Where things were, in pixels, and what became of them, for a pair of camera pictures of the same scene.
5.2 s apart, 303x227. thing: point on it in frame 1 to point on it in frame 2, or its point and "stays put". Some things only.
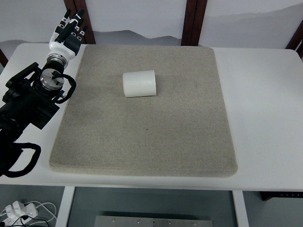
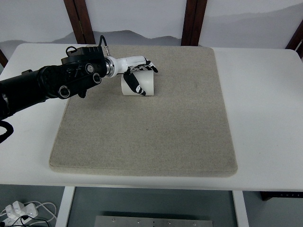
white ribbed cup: x=139 y=83 stays put
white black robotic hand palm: x=70 y=47 to x=122 y=65
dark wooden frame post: x=296 y=42 stays put
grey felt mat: x=145 y=110 stays put
